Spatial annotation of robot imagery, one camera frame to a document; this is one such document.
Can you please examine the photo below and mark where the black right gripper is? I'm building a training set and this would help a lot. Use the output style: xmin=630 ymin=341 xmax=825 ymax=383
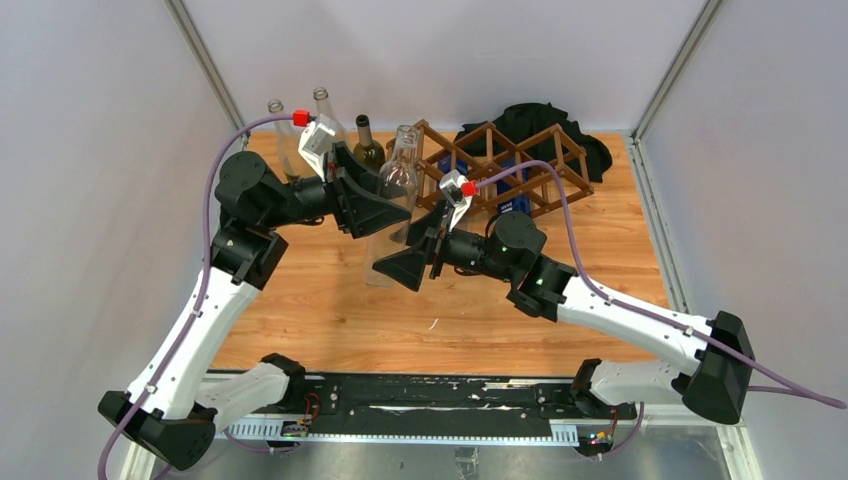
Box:
xmin=373 ymin=195 xmax=517 ymax=291

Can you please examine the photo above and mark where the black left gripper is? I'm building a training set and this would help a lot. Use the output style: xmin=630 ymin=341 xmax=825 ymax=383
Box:
xmin=261 ymin=143 xmax=411 ymax=238

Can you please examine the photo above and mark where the dark green wine bottle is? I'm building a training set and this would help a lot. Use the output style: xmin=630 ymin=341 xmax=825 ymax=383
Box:
xmin=353 ymin=114 xmax=386 ymax=174

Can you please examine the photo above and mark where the clear bottle black label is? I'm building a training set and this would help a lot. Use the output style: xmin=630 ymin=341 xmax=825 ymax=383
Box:
xmin=273 ymin=120 xmax=312 ymax=182

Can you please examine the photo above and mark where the clear glass bottle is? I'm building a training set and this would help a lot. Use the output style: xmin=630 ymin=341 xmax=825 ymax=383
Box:
xmin=312 ymin=87 xmax=347 ymax=144

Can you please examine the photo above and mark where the blue label clear bottle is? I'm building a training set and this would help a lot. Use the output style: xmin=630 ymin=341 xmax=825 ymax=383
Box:
xmin=436 ymin=155 xmax=468 ymax=176

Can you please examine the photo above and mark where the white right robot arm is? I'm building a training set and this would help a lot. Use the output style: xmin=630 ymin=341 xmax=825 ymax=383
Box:
xmin=373 ymin=201 xmax=754 ymax=425

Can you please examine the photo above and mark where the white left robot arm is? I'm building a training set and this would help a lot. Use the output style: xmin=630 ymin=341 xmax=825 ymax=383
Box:
xmin=98 ymin=143 xmax=411 ymax=471

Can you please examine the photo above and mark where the brown wooden wine rack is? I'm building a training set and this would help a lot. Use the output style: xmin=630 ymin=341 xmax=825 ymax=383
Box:
xmin=415 ymin=120 xmax=594 ymax=218

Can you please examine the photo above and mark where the black cloth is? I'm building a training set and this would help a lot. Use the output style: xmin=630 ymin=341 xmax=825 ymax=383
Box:
xmin=454 ymin=102 xmax=613 ymax=183

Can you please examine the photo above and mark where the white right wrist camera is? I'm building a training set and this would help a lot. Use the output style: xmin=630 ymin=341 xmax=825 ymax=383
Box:
xmin=438 ymin=169 xmax=472 ymax=231

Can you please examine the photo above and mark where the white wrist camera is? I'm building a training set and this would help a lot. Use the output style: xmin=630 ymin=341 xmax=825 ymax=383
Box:
xmin=298 ymin=114 xmax=339 ymax=180
xmin=438 ymin=169 xmax=472 ymax=231

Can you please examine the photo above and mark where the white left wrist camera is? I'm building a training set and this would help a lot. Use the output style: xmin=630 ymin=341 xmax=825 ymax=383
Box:
xmin=298 ymin=114 xmax=339 ymax=180

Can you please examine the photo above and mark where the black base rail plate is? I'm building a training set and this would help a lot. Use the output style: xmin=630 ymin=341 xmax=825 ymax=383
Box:
xmin=259 ymin=372 xmax=637 ymax=440

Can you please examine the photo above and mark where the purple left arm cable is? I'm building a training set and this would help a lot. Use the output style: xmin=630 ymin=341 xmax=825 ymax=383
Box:
xmin=96 ymin=112 xmax=313 ymax=480

